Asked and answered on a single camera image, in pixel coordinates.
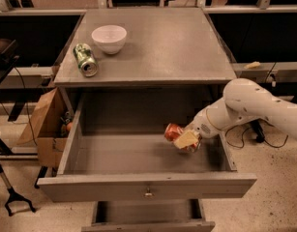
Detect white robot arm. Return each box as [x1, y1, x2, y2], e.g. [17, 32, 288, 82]
[173, 78, 297, 149]

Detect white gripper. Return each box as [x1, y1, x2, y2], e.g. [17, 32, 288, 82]
[173, 108, 220, 149]

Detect black cable on floor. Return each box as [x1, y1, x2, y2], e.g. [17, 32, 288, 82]
[224, 123, 289, 149]

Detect metal drawer knob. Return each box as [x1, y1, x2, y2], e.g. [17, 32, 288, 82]
[143, 188, 154, 198]

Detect open grey top drawer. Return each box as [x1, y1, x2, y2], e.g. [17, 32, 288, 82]
[38, 87, 256, 202]

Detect green soda can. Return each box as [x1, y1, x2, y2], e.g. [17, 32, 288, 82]
[73, 43, 99, 77]

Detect grey drawer cabinet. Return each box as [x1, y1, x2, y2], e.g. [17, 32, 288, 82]
[53, 7, 239, 114]

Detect red coke can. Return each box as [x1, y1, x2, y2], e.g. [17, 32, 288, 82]
[164, 123, 201, 153]

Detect small yellow foam piece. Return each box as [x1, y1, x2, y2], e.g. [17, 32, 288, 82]
[244, 61, 260, 70]

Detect white ceramic bowl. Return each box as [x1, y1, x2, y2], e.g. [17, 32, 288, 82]
[91, 25, 127, 54]

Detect black stand leg with fork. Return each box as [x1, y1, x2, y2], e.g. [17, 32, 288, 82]
[0, 163, 36, 217]

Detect brown cardboard box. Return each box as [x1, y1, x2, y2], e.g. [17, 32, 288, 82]
[17, 88, 67, 167]

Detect partly open lower drawer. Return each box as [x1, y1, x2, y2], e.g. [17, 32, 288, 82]
[81, 199, 216, 232]

